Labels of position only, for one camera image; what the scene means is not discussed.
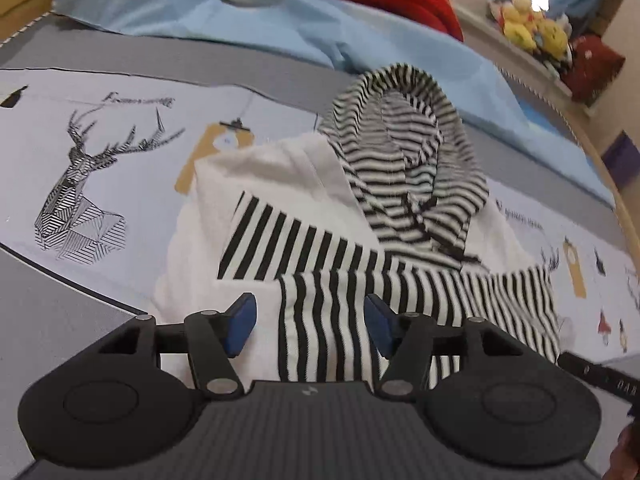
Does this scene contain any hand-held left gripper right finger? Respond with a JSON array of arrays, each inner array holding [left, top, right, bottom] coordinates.
[[364, 293, 532, 402]]

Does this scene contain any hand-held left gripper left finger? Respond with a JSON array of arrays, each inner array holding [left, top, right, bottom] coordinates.
[[92, 292, 258, 402]]

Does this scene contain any black white striped hoodie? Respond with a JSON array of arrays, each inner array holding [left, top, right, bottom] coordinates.
[[150, 62, 562, 385]]

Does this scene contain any purple box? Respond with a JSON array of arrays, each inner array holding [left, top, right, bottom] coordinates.
[[602, 131, 640, 187]]

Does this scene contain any light blue blanket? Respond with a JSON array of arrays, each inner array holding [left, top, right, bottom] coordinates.
[[50, 0, 617, 207]]

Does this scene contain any red bag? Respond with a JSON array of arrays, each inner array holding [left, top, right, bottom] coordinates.
[[562, 35, 626, 107]]

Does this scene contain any yellow plush toy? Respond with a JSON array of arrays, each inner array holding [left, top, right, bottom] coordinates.
[[534, 16, 572, 59], [501, 0, 540, 52]]

